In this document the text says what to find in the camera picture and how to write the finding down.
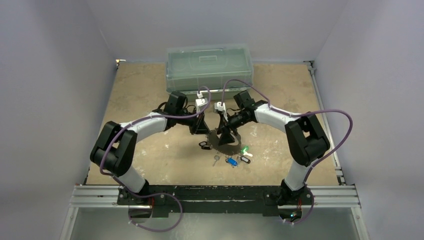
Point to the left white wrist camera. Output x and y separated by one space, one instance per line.
201 102

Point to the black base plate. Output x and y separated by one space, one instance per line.
220 199

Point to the silver key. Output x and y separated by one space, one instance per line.
216 159

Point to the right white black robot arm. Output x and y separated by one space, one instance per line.
306 139

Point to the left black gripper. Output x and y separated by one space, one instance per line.
199 125

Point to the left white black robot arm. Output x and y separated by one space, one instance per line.
115 146

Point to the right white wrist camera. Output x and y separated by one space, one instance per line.
220 108

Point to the aluminium frame rail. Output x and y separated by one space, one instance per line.
324 197

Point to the right side aluminium rail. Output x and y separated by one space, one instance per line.
334 156

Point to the green key tag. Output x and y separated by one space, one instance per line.
244 150

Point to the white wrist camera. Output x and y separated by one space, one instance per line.
220 108
201 102

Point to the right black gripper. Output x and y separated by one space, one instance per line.
226 125

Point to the clear plastic storage box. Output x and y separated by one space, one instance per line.
219 67

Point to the blue key tag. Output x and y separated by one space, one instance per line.
231 162

